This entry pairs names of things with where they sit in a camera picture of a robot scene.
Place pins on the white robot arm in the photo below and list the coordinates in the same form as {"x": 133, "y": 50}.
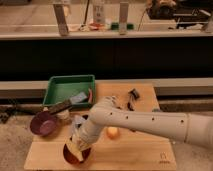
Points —
{"x": 188, "y": 128}

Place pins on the red bowl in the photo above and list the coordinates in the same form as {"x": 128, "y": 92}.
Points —
{"x": 70, "y": 158}

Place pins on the purple bowl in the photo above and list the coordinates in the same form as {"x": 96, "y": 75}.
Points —
{"x": 43, "y": 123}

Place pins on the red chili pepper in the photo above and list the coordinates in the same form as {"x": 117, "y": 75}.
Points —
{"x": 90, "y": 96}

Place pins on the small black clip object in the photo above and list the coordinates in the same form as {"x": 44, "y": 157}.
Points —
{"x": 134, "y": 94}

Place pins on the black brush tool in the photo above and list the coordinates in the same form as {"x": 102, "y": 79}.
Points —
{"x": 130, "y": 106}

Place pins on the green plastic tray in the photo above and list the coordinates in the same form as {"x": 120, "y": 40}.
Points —
{"x": 61, "y": 88}

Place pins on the orange fruit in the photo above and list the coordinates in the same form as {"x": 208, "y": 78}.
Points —
{"x": 112, "y": 132}

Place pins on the small white cup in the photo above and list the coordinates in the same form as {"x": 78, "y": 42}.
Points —
{"x": 64, "y": 115}

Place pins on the blue cup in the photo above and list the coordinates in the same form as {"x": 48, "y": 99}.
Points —
{"x": 156, "y": 110}

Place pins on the wooden cutting board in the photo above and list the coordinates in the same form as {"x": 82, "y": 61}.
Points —
{"x": 131, "y": 151}

